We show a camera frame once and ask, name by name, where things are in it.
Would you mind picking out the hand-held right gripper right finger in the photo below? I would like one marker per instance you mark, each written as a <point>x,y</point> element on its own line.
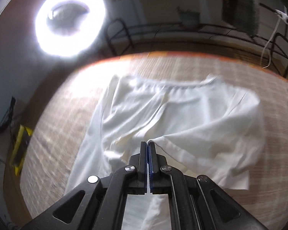
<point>152,158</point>

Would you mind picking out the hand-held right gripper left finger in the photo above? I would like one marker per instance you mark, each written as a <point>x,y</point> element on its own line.
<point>143,158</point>

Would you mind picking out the white shorts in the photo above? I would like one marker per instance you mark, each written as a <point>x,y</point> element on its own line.
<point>182,115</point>

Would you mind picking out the woven bed mat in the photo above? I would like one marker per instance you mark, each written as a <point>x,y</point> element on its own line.
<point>62,124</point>

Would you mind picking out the yellow and black object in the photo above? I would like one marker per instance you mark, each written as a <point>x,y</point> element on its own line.
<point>20,146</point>

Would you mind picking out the black metal rack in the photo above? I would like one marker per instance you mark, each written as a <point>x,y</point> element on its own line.
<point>206,32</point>

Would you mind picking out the green potted plant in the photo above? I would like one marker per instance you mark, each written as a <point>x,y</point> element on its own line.
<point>189,16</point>

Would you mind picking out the dark hanging cloth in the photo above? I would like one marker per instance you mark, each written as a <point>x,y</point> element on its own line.
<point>242,4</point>

